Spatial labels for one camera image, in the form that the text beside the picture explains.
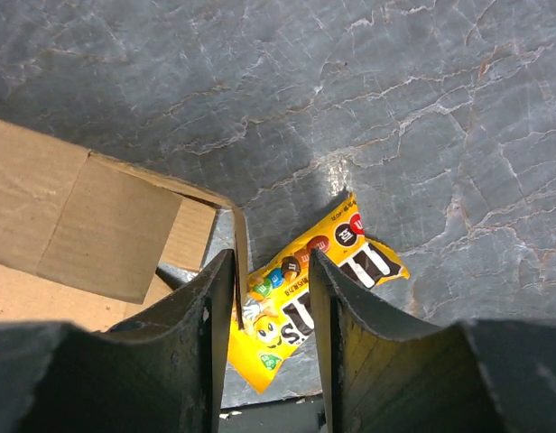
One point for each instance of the brown cardboard box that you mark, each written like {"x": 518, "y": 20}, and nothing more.
{"x": 81, "y": 233}

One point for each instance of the yellow candy bag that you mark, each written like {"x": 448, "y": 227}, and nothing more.
{"x": 276, "y": 317}

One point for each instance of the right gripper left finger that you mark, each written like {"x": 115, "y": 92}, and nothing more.
{"x": 161, "y": 370}

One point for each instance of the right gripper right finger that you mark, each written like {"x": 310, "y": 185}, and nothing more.
{"x": 383, "y": 370}

